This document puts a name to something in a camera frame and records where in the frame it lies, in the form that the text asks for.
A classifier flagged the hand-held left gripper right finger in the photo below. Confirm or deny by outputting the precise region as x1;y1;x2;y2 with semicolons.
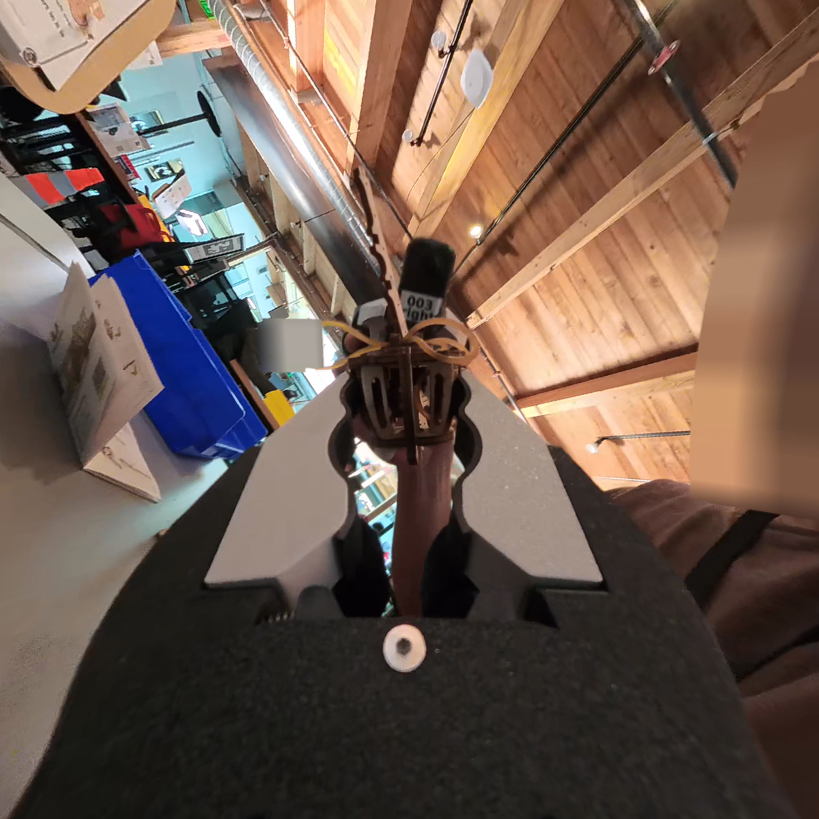
451;374;604;610

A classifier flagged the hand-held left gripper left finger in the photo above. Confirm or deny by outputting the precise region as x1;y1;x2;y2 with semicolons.
205;376;357;610

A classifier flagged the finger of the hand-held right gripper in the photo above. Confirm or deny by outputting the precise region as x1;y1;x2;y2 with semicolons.
354;301;389;349

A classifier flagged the wooden model assembly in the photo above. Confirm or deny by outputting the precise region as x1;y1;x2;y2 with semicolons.
349;342;465;465

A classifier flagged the person's right forearm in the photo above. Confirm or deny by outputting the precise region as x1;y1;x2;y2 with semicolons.
389;441;458;616

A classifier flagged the blue plastic bin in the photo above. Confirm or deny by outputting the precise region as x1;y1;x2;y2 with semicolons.
90;251;270;462

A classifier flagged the small tag sign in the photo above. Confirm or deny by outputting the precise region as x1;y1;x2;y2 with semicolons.
189;233;247;263

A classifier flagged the white ceiling access point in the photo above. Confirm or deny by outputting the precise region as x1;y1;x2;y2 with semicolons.
459;48;495;108

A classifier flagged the black sprinkler pipe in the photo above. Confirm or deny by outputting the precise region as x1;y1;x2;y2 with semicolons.
409;0;476;148

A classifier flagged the instruction booklet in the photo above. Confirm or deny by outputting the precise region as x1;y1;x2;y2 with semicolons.
48;261;166;503

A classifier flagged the red bag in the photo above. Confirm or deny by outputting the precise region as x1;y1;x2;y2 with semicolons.
96;201;174;250

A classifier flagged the black pole stand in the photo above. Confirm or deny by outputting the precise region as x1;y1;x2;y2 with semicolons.
137;90;224;138

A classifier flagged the black ceiling pipe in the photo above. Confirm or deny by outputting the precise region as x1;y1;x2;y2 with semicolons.
624;0;740;189

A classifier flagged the orange white striped barrier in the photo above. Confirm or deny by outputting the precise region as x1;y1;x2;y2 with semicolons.
26;168;106;206

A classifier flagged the paper sheet on wooden board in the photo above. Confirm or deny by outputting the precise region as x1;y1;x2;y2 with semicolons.
0;0;177;116

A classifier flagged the thin silver air duct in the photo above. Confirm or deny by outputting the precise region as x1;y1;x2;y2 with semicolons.
211;0;385;257

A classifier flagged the black shoulder strap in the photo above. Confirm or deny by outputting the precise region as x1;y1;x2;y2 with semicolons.
685;508;778;609

